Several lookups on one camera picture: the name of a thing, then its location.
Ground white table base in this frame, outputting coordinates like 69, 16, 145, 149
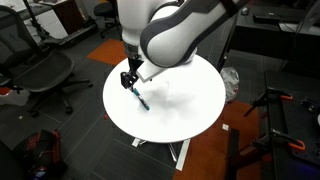
131, 137, 192, 172

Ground black keyboard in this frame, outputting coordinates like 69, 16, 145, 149
252, 13, 283, 25

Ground black office desk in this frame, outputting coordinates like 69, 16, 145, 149
217, 3, 320, 73

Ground black stand with base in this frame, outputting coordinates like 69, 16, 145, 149
22, 0, 99, 48

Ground teal capped marker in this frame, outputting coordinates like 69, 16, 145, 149
132, 87, 151, 112

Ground black device on table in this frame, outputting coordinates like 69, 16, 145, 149
301, 98, 320, 114

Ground black mesh office chair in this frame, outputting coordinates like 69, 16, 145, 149
0, 4, 94, 118

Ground red and black bag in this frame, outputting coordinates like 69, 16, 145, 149
13, 129, 68, 180

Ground white plastic bag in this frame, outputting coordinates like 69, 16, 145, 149
219, 66, 240, 104

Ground dark wood cabinet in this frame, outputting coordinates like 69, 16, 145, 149
39, 0, 85, 35

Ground black padded office chair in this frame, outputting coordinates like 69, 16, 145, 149
93, 0, 122, 39

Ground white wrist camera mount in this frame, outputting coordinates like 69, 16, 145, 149
135, 59, 168, 83

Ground black clamp orange handle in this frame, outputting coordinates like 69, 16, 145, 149
249, 128, 307, 153
243, 87, 294, 118

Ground black upright post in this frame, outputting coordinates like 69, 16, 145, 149
225, 128, 268, 180

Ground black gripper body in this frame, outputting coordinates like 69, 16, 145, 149
127, 56, 145, 79

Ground black work table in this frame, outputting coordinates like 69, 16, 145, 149
264, 69, 320, 180

